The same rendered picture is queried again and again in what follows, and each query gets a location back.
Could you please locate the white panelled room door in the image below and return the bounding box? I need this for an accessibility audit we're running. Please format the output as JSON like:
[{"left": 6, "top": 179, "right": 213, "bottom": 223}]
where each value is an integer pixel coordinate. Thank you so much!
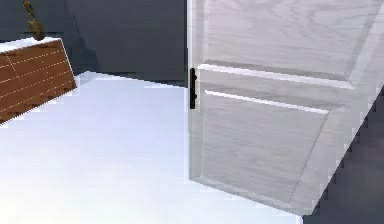
[{"left": 186, "top": 0, "right": 384, "bottom": 217}]

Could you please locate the brown chest of drawers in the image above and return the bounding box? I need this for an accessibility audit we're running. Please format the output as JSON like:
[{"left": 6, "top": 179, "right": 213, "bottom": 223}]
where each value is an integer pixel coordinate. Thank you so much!
[{"left": 0, "top": 36, "right": 78, "bottom": 125}]

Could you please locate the olive brown vase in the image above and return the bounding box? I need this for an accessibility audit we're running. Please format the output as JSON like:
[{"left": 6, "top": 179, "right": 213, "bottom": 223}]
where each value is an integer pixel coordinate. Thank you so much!
[{"left": 22, "top": 0, "right": 46, "bottom": 42}]

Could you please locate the black door handle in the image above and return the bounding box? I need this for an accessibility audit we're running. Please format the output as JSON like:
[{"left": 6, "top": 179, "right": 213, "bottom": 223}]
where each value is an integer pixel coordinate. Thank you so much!
[{"left": 189, "top": 67, "right": 198, "bottom": 110}]

